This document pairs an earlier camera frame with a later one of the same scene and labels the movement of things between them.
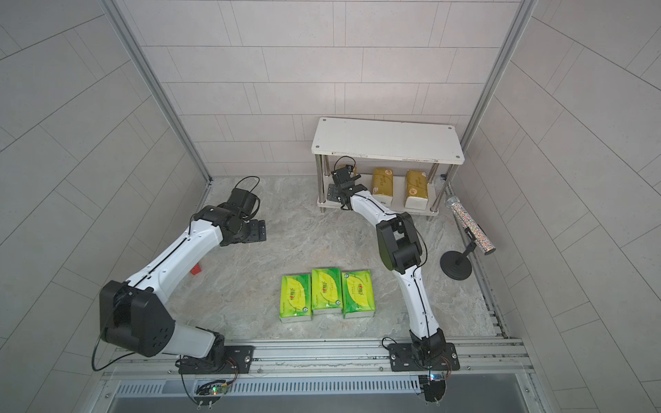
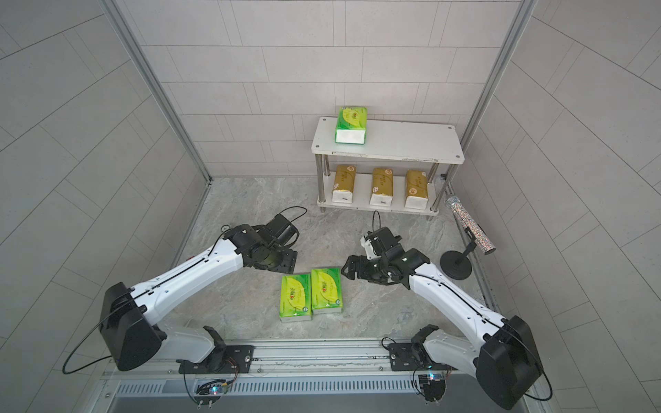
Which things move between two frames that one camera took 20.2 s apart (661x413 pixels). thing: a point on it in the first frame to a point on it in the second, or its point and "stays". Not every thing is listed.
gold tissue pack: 416,189 stays
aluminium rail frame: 492,360 stays
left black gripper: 259,232 to 290,265
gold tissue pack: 382,185 stays
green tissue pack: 358,294 to 351,125
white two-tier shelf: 388,139 stays
